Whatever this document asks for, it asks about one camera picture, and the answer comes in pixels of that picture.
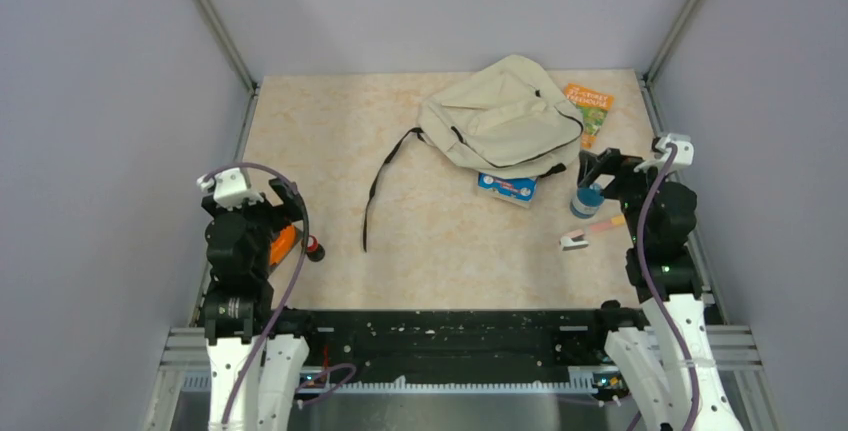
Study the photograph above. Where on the beige canvas backpack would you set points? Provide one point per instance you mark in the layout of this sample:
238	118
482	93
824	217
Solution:
509	120

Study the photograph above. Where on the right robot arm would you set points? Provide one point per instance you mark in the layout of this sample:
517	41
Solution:
667	364

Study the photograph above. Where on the pink orange marker pen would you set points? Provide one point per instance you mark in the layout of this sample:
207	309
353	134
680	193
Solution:
578	238

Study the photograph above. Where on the orange tape dispenser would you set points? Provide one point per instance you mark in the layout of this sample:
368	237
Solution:
282	245

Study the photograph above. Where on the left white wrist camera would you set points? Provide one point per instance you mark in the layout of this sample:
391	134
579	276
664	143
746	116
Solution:
230	189

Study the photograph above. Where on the blue lidded jar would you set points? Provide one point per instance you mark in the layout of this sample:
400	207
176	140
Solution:
587	201

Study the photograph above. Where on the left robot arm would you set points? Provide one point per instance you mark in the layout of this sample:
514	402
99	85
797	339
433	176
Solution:
236	314

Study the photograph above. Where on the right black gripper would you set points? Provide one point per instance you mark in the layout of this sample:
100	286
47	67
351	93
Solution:
611	162

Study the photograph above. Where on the orange paperback book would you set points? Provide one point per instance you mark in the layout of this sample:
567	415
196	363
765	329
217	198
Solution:
595	107

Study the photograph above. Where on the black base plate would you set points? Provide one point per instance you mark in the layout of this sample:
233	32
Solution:
459	347

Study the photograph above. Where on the blue and white booklet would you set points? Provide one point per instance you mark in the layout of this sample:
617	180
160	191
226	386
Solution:
516	191

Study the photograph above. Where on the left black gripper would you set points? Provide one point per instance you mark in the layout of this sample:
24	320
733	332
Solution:
283	214

